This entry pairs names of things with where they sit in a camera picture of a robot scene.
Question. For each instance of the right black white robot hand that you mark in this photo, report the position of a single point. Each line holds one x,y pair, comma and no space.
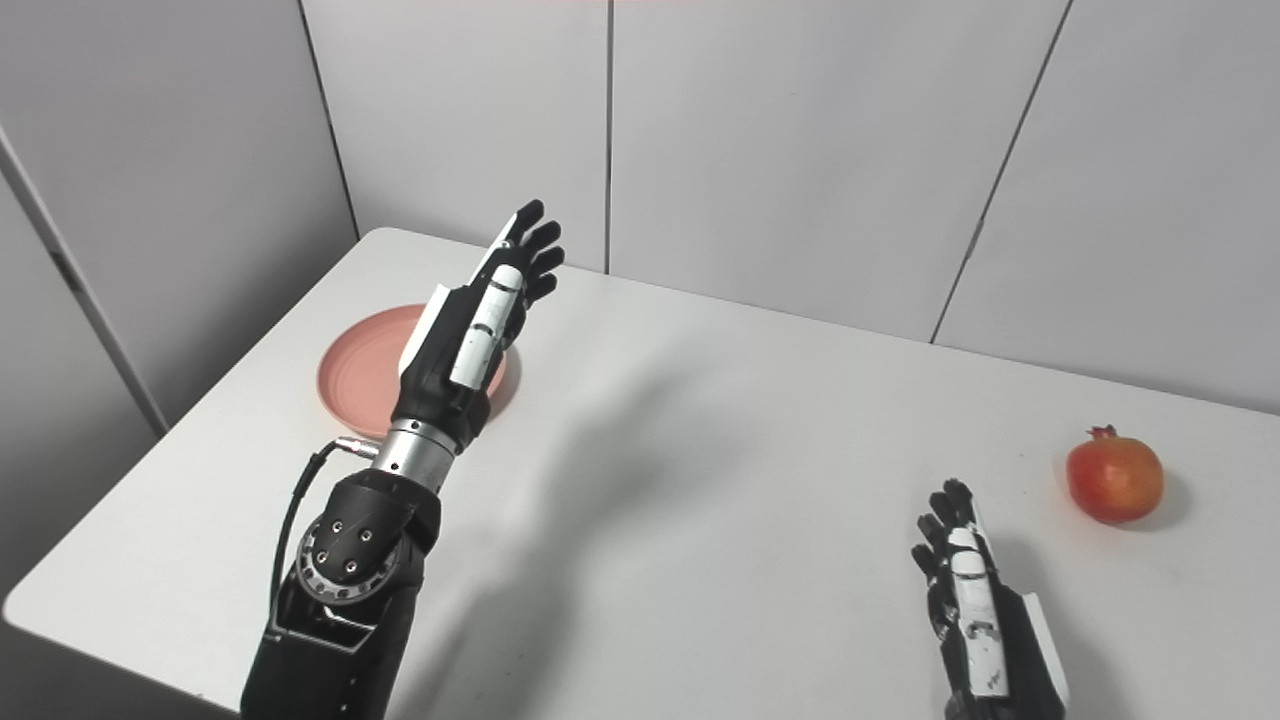
990,640

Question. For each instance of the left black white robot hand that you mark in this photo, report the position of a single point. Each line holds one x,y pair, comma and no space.
445,370

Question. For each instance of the pink round plate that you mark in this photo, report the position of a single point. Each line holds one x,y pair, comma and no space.
365,375

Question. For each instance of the red pomegranate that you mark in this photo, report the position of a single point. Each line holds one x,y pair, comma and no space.
1115,480

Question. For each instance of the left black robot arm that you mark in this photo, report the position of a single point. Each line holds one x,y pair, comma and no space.
340,600

